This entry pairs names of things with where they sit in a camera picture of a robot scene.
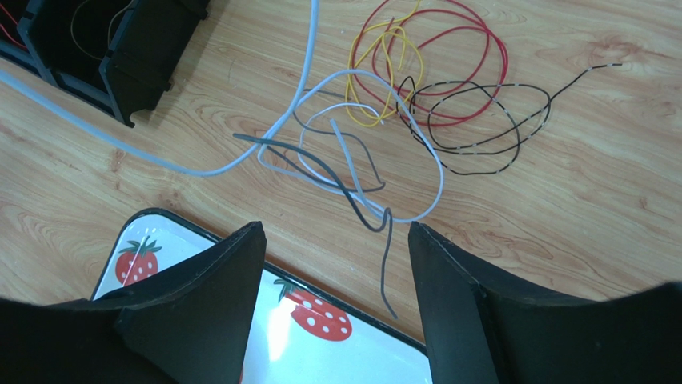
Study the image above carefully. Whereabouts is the yellow wire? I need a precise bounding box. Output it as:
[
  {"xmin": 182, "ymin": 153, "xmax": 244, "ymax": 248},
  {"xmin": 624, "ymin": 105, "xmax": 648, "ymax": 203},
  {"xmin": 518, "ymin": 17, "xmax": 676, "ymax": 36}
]
[{"xmin": 345, "ymin": 0, "xmax": 425, "ymax": 129}]

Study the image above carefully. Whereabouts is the grey wire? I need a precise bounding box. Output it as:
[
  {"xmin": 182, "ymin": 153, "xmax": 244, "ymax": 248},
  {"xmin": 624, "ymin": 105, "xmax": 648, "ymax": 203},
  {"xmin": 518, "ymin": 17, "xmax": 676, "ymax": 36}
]
[{"xmin": 232, "ymin": 87, "xmax": 399, "ymax": 321}]

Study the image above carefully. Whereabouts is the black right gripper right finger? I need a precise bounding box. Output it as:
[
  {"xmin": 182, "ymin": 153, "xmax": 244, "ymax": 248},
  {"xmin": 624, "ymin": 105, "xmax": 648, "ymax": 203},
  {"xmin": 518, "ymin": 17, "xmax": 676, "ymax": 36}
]
[{"xmin": 408, "ymin": 222, "xmax": 681, "ymax": 383}]

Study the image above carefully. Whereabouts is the black compartment storage bin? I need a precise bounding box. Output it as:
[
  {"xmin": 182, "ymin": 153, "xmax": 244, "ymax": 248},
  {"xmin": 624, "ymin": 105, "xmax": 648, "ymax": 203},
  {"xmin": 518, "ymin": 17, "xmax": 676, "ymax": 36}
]
[{"xmin": 1, "ymin": 0, "xmax": 209, "ymax": 127}]

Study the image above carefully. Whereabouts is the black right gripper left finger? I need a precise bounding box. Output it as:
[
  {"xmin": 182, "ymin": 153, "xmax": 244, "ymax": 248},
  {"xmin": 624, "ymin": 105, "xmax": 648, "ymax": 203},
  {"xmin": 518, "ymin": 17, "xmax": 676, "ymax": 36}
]
[{"xmin": 1, "ymin": 222, "xmax": 267, "ymax": 383}]

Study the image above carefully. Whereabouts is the strawberry print white tray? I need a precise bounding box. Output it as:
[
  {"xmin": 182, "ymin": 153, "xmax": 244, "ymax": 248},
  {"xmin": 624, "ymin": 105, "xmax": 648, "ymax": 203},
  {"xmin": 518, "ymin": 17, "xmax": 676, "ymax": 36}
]
[{"xmin": 92, "ymin": 208, "xmax": 431, "ymax": 383}]

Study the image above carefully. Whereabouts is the black thin wire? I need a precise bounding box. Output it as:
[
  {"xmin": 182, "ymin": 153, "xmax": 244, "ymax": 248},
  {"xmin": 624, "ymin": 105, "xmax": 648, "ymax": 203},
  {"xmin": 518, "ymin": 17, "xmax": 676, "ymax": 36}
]
[{"xmin": 69, "ymin": 0, "xmax": 134, "ymax": 62}]

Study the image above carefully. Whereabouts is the black white-banded wire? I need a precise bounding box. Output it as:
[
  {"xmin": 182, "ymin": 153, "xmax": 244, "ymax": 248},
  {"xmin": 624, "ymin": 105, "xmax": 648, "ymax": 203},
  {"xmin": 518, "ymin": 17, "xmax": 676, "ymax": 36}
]
[{"xmin": 395, "ymin": 62, "xmax": 624, "ymax": 177}]

